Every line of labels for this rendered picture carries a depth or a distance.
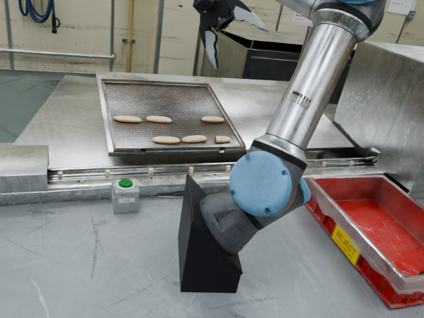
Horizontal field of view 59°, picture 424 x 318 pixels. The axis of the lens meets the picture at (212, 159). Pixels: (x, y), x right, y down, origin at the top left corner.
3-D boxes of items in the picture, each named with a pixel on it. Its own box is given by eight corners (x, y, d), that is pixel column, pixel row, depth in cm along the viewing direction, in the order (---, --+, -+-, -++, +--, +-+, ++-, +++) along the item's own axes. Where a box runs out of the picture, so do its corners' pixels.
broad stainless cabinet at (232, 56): (226, 156, 335) (248, 39, 288) (192, 111, 420) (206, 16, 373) (390, 151, 405) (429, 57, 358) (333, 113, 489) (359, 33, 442)
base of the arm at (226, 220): (240, 267, 87) (276, 245, 85) (202, 228, 80) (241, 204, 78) (229, 225, 100) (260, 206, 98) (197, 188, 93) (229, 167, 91)
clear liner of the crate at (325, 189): (389, 313, 90) (405, 284, 85) (296, 197, 130) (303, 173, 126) (489, 297, 101) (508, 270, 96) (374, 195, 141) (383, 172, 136)
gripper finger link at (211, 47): (224, 69, 96) (225, 31, 94) (216, 69, 91) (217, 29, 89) (212, 68, 98) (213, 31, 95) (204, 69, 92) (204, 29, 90)
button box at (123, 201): (111, 224, 109) (112, 192, 104) (108, 208, 116) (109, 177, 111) (139, 221, 112) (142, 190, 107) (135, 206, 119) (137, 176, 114)
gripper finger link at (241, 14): (276, 20, 89) (241, 8, 91) (270, 17, 84) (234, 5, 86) (271, 33, 90) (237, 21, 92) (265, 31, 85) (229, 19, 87)
